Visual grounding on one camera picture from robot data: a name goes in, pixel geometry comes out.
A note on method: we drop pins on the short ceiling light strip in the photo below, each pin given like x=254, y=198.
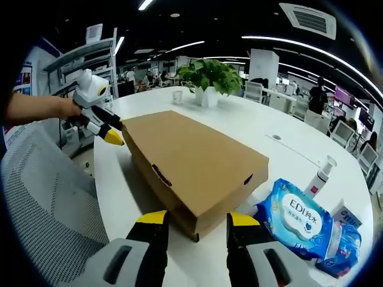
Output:
x=185, y=47

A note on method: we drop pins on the white printed carton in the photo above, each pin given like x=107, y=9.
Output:
x=350, y=215

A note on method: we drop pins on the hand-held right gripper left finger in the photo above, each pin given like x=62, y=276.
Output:
x=94, y=272

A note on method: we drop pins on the dark wall screen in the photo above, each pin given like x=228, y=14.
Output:
x=366, y=118

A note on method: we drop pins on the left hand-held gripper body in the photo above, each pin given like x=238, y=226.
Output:
x=89, y=88

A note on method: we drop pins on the wall poster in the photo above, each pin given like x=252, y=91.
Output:
x=12, y=136
x=25, y=77

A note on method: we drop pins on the brown cardboard shoe box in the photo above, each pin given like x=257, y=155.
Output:
x=185, y=155

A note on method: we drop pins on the small white cup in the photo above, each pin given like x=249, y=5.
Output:
x=177, y=97

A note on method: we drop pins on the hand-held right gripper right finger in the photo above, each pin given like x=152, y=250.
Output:
x=299, y=275

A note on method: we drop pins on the green potted plant white pot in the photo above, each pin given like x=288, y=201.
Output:
x=209, y=74

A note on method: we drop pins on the blue wet wipes soft packet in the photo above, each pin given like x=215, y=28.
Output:
x=296, y=218

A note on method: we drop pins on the white square pillar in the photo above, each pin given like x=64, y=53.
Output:
x=263, y=64

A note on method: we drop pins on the ceiling air conditioner vent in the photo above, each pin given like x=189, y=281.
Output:
x=311, y=21

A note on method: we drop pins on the long ceiling light strip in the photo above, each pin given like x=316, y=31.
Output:
x=299, y=45
x=145, y=4

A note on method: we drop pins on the person's left hand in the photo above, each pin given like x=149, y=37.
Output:
x=70, y=109

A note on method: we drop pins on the white office chair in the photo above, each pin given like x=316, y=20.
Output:
x=344, y=133
x=368, y=155
x=253, y=91

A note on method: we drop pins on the purple wall screen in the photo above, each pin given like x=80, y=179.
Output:
x=344, y=95

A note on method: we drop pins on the grey mesh office chair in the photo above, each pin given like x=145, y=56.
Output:
x=45, y=194

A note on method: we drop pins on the metal storage shelf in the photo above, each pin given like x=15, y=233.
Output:
x=83, y=49

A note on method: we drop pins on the white slatted panel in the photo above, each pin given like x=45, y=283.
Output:
x=94, y=33

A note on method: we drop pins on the blue plastic packet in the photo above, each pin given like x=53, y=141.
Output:
x=344, y=251

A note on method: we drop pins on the white pump bottle red label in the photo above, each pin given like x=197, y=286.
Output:
x=317, y=183

